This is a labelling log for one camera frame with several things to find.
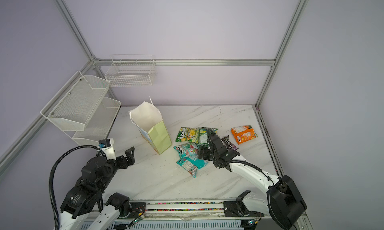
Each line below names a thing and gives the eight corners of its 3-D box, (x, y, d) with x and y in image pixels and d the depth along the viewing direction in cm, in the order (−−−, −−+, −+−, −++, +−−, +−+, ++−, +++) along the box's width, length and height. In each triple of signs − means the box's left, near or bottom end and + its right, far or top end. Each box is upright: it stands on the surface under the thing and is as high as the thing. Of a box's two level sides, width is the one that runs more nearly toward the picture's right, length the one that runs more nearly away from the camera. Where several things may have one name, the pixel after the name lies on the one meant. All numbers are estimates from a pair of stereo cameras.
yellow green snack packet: (176, 141, 101) (176, 138, 98) (179, 128, 109) (179, 124, 105) (197, 144, 100) (198, 140, 97) (199, 130, 107) (199, 126, 104)
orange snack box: (237, 144, 100) (238, 141, 97) (230, 131, 107) (231, 128, 104) (256, 139, 103) (258, 136, 100) (248, 126, 110) (249, 123, 107)
